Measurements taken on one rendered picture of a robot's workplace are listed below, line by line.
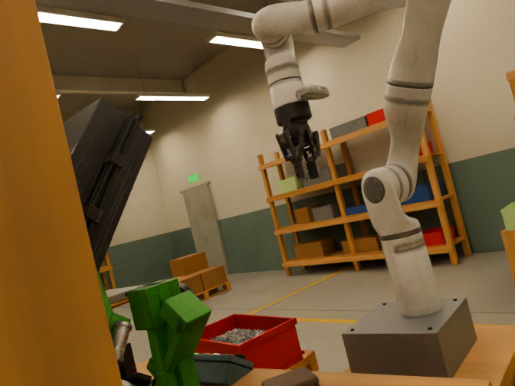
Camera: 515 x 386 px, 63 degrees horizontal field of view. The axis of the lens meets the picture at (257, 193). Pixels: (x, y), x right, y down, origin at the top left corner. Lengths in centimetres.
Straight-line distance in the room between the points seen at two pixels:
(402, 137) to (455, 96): 530
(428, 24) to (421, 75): 9
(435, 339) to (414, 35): 57
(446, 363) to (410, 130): 46
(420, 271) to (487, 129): 520
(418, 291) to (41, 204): 86
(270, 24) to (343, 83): 620
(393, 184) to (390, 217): 7
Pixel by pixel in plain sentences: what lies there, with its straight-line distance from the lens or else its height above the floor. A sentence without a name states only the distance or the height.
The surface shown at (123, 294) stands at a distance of 112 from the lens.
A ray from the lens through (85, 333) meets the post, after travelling 22.
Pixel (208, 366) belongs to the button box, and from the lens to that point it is 102.
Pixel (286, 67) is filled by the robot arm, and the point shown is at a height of 151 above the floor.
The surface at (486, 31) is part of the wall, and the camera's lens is 621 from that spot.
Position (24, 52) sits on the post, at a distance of 24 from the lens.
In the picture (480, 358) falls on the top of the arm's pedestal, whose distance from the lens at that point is 102.
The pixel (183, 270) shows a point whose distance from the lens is 763.
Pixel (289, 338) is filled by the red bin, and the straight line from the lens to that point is 127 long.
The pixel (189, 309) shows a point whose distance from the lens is 67.
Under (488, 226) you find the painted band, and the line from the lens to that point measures 626.
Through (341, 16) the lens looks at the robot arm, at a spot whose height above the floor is 158.
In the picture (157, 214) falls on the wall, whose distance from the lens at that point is 1135.
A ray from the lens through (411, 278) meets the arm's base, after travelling 98.
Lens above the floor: 125
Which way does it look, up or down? 2 degrees up
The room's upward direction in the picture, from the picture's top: 14 degrees counter-clockwise
